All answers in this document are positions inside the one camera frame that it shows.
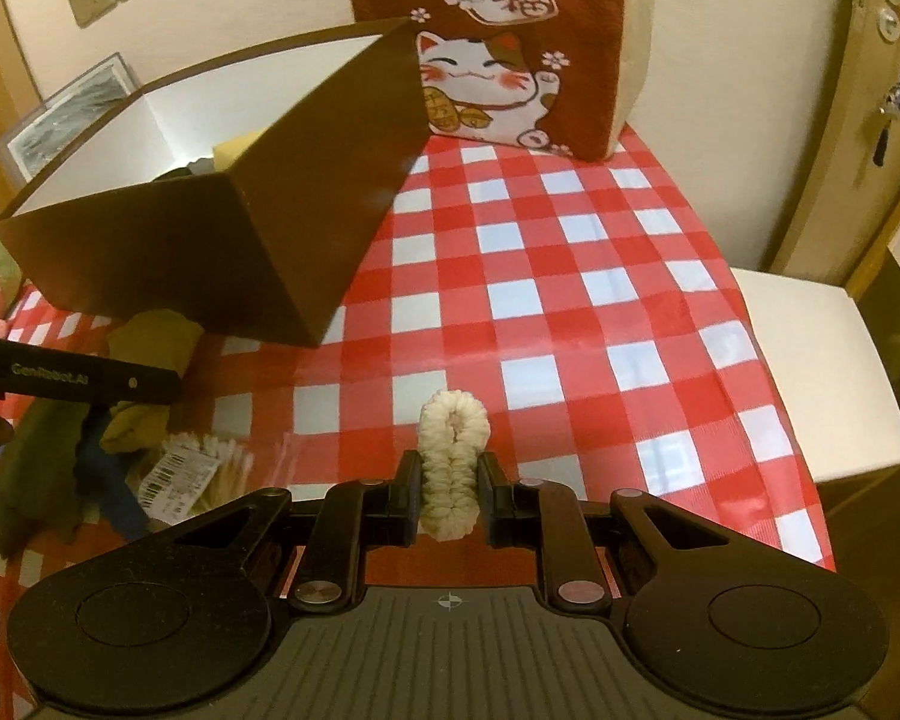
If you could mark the red lucky cat cushion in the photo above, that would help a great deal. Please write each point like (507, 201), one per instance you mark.
(548, 75)

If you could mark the brown cardboard box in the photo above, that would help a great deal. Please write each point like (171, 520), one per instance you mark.
(132, 216)

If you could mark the beige sock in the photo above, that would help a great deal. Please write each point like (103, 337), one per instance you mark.
(158, 345)

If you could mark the white scrunchie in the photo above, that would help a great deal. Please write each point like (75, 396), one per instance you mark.
(453, 431)

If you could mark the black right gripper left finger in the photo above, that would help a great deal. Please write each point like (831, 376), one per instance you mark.
(338, 531)

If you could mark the white chair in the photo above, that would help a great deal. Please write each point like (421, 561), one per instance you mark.
(827, 369)

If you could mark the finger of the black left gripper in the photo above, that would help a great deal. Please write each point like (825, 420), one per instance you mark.
(57, 375)

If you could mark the framed grey picture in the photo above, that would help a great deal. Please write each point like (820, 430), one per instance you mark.
(43, 133)

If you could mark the cotton swabs plastic bag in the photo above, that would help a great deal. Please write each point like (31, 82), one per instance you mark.
(193, 476)

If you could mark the green yellow sponge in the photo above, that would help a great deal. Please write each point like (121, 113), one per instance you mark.
(226, 153)

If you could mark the grey microfibre cloth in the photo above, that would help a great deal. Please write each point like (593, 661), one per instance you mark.
(38, 487)

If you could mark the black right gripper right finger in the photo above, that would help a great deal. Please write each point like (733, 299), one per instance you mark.
(546, 518)

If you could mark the wooden door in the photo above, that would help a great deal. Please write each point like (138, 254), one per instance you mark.
(846, 199)

